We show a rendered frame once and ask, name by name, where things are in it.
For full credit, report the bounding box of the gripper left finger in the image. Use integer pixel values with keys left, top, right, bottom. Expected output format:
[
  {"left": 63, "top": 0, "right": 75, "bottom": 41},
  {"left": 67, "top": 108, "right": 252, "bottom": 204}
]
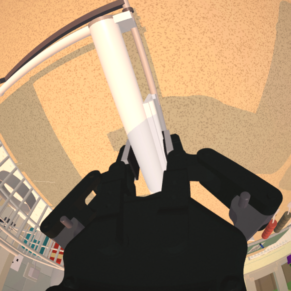
[{"left": 39, "top": 139, "right": 140, "bottom": 239}]

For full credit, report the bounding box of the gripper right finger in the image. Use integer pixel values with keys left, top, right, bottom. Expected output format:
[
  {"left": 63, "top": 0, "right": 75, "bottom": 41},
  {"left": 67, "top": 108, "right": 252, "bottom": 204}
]
[{"left": 160, "top": 130, "right": 284, "bottom": 217}]

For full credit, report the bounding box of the white cylindrical door handle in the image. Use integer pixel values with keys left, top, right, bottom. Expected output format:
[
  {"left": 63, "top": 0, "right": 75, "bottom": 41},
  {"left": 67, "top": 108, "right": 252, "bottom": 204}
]
[{"left": 87, "top": 11, "right": 169, "bottom": 195}]

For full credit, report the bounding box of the red ribbed jar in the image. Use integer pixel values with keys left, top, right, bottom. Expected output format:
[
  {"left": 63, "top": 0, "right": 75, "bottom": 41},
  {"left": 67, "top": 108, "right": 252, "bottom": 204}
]
[{"left": 261, "top": 218, "right": 279, "bottom": 240}]

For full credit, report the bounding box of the red and yellow box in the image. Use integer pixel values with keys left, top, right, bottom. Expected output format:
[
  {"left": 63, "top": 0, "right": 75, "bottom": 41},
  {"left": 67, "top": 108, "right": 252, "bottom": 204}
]
[{"left": 48, "top": 241, "right": 65, "bottom": 266}]

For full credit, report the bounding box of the teal tiled box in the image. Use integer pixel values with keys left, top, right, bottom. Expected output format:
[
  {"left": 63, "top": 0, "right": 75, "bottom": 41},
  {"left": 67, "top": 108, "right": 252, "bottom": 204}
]
[{"left": 22, "top": 227, "right": 50, "bottom": 258}]

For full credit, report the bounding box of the green mat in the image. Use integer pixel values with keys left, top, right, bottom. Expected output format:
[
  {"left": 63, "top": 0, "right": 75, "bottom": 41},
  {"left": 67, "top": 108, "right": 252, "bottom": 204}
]
[{"left": 246, "top": 229, "right": 291, "bottom": 256}]

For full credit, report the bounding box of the cream counter cupboard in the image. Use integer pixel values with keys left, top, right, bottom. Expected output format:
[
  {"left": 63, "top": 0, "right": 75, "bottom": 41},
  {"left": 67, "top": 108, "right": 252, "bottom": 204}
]
[{"left": 242, "top": 240, "right": 291, "bottom": 291}]

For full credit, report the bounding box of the beige thin rod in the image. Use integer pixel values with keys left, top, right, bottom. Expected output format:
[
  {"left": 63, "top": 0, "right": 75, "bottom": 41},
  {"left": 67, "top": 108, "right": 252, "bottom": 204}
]
[{"left": 122, "top": 0, "right": 171, "bottom": 137}]

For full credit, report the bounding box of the white curved bar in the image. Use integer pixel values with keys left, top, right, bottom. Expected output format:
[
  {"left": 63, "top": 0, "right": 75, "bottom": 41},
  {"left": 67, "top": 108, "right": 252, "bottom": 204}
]
[{"left": 0, "top": 26, "right": 92, "bottom": 97}]

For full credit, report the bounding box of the brown curved strip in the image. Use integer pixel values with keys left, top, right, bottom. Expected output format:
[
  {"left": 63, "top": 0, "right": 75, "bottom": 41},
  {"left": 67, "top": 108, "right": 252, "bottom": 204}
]
[{"left": 0, "top": 0, "right": 135, "bottom": 85}]

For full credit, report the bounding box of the grey ring nest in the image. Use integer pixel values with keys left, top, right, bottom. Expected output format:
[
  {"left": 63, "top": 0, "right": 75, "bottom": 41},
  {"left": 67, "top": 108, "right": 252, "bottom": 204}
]
[{"left": 0, "top": 170, "right": 38, "bottom": 213}]

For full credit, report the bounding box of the white wire basket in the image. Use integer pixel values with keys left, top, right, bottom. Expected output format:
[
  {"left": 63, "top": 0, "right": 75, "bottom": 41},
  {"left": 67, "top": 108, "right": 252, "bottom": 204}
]
[{"left": 0, "top": 140, "right": 65, "bottom": 272}]

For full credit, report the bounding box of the grey wall switch box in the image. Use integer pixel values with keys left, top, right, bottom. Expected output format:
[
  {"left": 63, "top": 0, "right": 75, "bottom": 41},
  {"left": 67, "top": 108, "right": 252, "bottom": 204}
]
[{"left": 23, "top": 263, "right": 42, "bottom": 283}]

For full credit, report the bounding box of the white wall socket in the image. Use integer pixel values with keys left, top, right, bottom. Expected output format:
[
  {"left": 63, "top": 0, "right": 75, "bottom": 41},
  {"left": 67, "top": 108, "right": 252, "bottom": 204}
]
[{"left": 10, "top": 254, "right": 24, "bottom": 272}]

